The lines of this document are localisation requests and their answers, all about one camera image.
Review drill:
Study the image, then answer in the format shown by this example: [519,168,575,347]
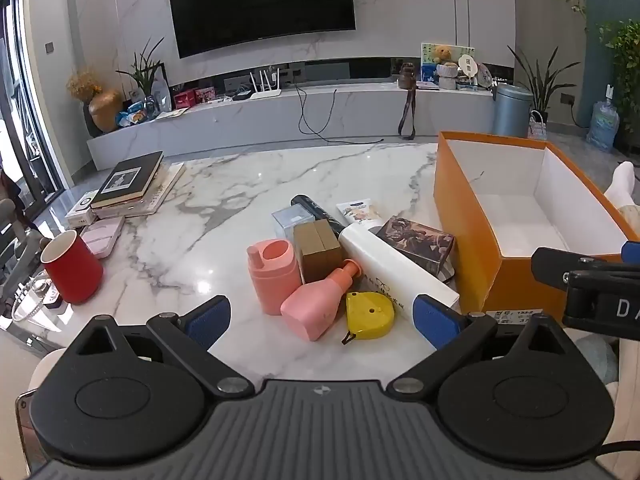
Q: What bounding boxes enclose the stack of books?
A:
[95,161,186,218]

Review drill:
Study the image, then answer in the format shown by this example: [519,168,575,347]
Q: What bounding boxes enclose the person's leg in white sock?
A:
[602,161,640,208]

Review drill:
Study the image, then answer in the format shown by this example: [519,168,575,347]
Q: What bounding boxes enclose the black book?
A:
[90,151,165,209]

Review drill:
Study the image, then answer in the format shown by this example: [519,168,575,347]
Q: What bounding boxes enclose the marble television console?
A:
[86,82,501,171]

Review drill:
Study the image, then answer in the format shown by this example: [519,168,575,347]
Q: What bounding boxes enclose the pearl necklace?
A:
[10,270,66,326]

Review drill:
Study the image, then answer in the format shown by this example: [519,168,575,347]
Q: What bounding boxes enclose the tall leafy floor plant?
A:
[507,45,573,126]

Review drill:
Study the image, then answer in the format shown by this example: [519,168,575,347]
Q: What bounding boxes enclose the white long box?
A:
[338,224,461,313]

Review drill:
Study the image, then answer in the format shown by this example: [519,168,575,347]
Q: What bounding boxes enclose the brown cardboard box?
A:
[292,220,344,284]

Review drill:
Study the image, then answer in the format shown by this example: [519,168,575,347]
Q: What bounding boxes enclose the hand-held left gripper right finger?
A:
[386,294,581,396]

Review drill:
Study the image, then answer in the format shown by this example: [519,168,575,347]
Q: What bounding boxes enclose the pink cup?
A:
[246,239,302,316]

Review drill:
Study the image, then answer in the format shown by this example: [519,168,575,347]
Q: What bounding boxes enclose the white router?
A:
[248,67,282,100]

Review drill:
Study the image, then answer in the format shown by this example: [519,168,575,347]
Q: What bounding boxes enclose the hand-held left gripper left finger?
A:
[64,295,256,397]

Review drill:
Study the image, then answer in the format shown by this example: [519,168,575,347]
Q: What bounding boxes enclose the golden vase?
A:
[88,89,124,134]

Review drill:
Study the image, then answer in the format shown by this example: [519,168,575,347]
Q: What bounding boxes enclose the brown camera bag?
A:
[396,62,418,141]

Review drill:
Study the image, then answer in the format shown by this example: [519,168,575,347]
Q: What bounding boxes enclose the small white packet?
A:
[336,198,386,228]

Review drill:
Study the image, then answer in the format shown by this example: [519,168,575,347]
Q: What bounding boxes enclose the grey chair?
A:
[0,170,51,311]

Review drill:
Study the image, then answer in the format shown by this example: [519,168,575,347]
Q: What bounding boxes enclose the yellow tape measure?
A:
[341,291,396,346]

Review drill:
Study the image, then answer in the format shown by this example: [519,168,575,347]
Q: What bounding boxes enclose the grey pot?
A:
[436,64,460,91]

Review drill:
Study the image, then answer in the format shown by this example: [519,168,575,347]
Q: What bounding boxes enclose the red cup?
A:
[40,229,104,306]

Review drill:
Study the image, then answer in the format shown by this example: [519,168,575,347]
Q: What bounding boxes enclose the pink case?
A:
[80,216,126,259]

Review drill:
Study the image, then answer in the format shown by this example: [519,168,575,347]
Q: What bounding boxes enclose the black cable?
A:
[295,80,386,143]

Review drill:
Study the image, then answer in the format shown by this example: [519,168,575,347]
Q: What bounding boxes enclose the black cylinder bottle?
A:
[291,194,348,233]

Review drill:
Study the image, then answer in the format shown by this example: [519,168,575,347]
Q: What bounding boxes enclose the translucent plastic box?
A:
[271,206,316,256]

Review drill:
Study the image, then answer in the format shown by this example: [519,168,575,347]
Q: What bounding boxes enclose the orange cardboard box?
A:
[432,131,640,318]

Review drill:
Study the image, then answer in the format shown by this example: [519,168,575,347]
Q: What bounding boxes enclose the blue water jug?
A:
[586,85,621,153]

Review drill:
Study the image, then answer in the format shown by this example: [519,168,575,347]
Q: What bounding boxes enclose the grey trash can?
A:
[491,83,535,138]

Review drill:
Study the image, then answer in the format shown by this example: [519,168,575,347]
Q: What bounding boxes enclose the bushy green plant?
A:
[597,20,640,151]

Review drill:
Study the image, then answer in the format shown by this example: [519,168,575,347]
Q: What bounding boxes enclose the pink pump bottle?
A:
[280,258,362,342]

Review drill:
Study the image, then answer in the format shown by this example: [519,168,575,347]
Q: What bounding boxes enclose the dark printed box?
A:
[375,216,457,281]

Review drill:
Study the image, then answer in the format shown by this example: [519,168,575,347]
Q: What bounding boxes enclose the small white box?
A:
[65,191,100,226]

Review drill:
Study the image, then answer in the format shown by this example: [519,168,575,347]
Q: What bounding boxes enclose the potted green plant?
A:
[116,37,166,111]

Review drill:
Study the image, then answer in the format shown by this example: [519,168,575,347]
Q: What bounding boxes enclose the black television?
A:
[166,0,357,59]

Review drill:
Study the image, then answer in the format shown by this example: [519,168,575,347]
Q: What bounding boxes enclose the dried flowers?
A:
[66,67,103,103]

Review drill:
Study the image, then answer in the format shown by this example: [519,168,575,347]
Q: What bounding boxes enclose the small gift bag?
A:
[527,110,549,140]

